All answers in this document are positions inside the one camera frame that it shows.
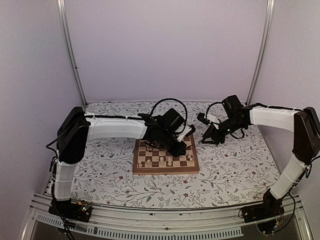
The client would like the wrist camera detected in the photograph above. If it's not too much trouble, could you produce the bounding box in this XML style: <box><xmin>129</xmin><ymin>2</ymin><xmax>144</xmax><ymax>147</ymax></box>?
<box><xmin>196</xmin><ymin>112</ymin><xmax>212</xmax><ymax>125</ymax></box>
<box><xmin>177</xmin><ymin>124</ymin><xmax>196</xmax><ymax>142</ymax></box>

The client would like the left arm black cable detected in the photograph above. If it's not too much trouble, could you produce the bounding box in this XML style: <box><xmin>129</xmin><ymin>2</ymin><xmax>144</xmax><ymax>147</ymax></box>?
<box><xmin>151</xmin><ymin>97</ymin><xmax>188</xmax><ymax>126</ymax></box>

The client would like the right aluminium frame post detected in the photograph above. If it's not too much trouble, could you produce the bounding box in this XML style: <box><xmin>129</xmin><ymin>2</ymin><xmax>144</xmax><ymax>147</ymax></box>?
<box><xmin>245</xmin><ymin>0</ymin><xmax>275</xmax><ymax>105</ymax></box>

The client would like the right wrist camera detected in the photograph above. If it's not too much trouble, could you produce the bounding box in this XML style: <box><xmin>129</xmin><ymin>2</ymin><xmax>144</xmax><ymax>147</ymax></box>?
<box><xmin>196</xmin><ymin>112</ymin><xmax>212</xmax><ymax>125</ymax></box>

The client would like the wooden chess board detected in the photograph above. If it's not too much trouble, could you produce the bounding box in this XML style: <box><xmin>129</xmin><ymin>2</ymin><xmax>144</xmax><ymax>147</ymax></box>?
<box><xmin>132</xmin><ymin>135</ymin><xmax>200</xmax><ymax>175</ymax></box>

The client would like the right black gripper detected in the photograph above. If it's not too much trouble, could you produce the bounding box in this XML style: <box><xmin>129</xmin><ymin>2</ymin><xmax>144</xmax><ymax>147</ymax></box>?
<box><xmin>201</xmin><ymin>116</ymin><xmax>245</xmax><ymax>145</ymax></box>

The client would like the light wooden queen piece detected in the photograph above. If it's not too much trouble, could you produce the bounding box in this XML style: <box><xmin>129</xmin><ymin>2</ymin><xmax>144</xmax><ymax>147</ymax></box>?
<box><xmin>166</xmin><ymin>156</ymin><xmax>173</xmax><ymax>167</ymax></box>

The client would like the aluminium front rail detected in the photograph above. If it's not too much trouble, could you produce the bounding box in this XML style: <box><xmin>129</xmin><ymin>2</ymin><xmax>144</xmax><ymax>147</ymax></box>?
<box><xmin>21</xmin><ymin>194</ymin><xmax>313</xmax><ymax>240</ymax></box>

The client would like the light wooden knight piece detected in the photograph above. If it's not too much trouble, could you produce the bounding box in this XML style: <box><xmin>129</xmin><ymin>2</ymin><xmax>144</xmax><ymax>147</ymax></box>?
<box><xmin>146</xmin><ymin>159</ymin><xmax>152</xmax><ymax>167</ymax></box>

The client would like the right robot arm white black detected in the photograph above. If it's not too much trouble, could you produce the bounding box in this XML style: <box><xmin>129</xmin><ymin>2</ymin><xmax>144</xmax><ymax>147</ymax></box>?
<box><xmin>197</xmin><ymin>95</ymin><xmax>320</xmax><ymax>218</ymax></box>

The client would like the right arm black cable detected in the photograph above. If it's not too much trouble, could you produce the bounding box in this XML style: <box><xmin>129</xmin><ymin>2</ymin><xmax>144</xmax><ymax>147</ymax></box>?
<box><xmin>205</xmin><ymin>101</ymin><xmax>225</xmax><ymax>121</ymax></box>

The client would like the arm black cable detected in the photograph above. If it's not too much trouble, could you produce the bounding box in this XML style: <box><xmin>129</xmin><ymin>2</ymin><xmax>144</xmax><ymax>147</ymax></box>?
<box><xmin>205</xmin><ymin>101</ymin><xmax>225</xmax><ymax>121</ymax></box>
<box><xmin>151</xmin><ymin>97</ymin><xmax>188</xmax><ymax>126</ymax></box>

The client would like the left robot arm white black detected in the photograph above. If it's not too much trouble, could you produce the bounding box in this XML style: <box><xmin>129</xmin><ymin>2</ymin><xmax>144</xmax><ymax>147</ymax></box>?
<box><xmin>46</xmin><ymin>107</ymin><xmax>193</xmax><ymax>217</ymax></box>

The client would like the floral patterned table mat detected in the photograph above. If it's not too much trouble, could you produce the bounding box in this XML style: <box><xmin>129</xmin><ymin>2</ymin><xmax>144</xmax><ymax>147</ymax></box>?
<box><xmin>44</xmin><ymin>101</ymin><xmax>285</xmax><ymax>210</ymax></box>

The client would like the aluminium frame post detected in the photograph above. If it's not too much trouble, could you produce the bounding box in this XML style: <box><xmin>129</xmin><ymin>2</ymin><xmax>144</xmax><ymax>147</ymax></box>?
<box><xmin>56</xmin><ymin>0</ymin><xmax>88</xmax><ymax>106</ymax></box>
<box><xmin>245</xmin><ymin>0</ymin><xmax>275</xmax><ymax>105</ymax></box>

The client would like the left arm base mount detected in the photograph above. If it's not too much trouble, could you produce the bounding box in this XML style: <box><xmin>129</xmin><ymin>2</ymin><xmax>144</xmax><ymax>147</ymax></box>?
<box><xmin>48</xmin><ymin>194</ymin><xmax>92</xmax><ymax>223</ymax></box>

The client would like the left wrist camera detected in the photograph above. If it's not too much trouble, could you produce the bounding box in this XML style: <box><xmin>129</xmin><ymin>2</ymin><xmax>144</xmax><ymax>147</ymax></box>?
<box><xmin>177</xmin><ymin>124</ymin><xmax>196</xmax><ymax>142</ymax></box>

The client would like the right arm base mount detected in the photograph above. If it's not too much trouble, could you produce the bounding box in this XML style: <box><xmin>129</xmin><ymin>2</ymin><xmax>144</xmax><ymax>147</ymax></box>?
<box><xmin>239</xmin><ymin>195</ymin><xmax>285</xmax><ymax>235</ymax></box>

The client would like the light wooden king piece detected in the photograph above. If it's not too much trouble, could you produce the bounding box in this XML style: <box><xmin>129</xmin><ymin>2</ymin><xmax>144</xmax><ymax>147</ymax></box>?
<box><xmin>159</xmin><ymin>156</ymin><xmax>166</xmax><ymax>168</ymax></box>

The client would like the left aluminium frame post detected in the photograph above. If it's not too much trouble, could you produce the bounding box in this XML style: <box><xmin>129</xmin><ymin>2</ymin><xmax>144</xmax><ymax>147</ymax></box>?
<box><xmin>56</xmin><ymin>0</ymin><xmax>88</xmax><ymax>106</ymax></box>

